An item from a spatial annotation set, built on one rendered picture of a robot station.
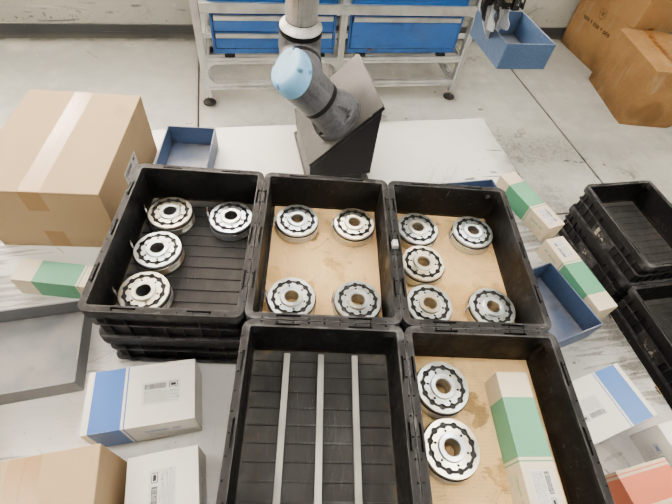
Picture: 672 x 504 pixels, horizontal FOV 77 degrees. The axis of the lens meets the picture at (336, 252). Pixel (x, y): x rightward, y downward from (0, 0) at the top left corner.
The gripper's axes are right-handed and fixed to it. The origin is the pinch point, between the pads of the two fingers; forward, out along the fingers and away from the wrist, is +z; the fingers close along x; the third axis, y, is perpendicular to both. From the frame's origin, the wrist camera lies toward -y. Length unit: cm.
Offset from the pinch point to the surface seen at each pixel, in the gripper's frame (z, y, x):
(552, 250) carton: 37, 51, 9
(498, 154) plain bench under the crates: 43.6, 3.2, 14.4
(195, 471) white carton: 23, 94, -85
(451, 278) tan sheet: 26, 62, -27
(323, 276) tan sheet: 22, 58, -57
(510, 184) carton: 36.7, 24.5, 7.6
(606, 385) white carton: 33, 90, 0
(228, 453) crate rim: 10, 95, -76
